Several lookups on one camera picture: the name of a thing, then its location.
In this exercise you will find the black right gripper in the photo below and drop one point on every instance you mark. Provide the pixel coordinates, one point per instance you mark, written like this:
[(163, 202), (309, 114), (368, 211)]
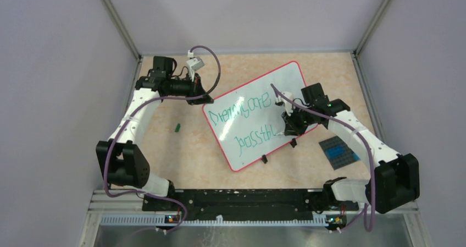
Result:
[(291, 126)]

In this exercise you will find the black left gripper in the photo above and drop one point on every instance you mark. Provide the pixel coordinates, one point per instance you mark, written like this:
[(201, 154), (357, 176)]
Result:
[(196, 89)]

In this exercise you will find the red-edged whiteboard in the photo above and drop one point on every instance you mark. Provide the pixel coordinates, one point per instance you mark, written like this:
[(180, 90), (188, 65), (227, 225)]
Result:
[(245, 119)]

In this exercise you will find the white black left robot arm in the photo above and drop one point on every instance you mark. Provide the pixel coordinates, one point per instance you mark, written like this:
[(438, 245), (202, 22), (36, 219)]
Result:
[(120, 158)]

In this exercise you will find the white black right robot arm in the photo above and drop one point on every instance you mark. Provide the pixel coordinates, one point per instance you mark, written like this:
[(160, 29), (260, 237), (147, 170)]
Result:
[(394, 177)]

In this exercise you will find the black whiteboard clip upper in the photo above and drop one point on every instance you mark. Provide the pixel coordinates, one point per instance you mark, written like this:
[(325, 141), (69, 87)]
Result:
[(293, 143)]

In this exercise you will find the black whiteboard clip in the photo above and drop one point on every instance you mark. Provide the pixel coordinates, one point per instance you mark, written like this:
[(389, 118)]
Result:
[(293, 143), (264, 159)]

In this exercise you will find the black whiteboard clip lower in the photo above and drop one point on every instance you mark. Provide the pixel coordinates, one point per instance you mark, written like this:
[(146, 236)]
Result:
[(264, 159)]

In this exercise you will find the blue lego brick on plate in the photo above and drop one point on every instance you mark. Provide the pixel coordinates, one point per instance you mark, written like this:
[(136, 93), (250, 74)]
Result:
[(335, 151)]

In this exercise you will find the grey lego baseplate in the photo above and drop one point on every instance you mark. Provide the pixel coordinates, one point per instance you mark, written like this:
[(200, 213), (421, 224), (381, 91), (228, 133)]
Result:
[(349, 157)]

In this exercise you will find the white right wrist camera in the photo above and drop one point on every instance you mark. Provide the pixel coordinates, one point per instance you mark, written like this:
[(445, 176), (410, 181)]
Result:
[(280, 101)]

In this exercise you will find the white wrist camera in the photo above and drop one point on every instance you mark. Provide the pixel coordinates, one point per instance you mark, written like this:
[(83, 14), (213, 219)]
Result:
[(280, 101), (193, 64)]

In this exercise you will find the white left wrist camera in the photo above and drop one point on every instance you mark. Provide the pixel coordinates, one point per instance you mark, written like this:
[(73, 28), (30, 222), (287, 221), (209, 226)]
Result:
[(193, 64)]

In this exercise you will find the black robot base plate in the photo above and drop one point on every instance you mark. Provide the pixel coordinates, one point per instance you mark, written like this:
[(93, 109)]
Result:
[(248, 204)]

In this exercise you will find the aluminium frame rail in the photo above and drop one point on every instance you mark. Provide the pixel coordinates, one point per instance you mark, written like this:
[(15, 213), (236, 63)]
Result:
[(400, 227)]

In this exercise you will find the white slotted cable duct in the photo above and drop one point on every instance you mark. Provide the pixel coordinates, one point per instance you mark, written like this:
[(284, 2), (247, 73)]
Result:
[(159, 220)]

